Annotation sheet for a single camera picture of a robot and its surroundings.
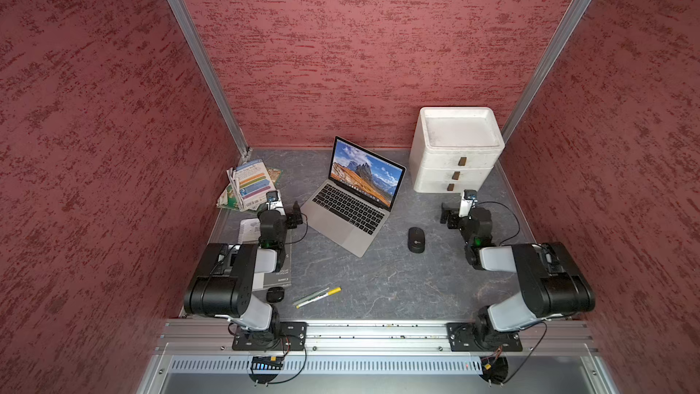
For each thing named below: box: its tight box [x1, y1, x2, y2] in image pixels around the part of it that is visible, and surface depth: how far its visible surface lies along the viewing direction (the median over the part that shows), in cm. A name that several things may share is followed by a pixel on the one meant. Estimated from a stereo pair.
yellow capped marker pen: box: [295, 286, 343, 310], surface depth 82 cm
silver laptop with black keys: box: [300, 135, 407, 259], surface depth 100 cm
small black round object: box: [266, 286, 286, 303], surface depth 81 cm
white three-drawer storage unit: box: [408, 107, 505, 195], surface depth 97 cm
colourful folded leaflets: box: [216, 158, 282, 212], surface depth 109 cm
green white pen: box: [292, 286, 330, 306], surface depth 82 cm
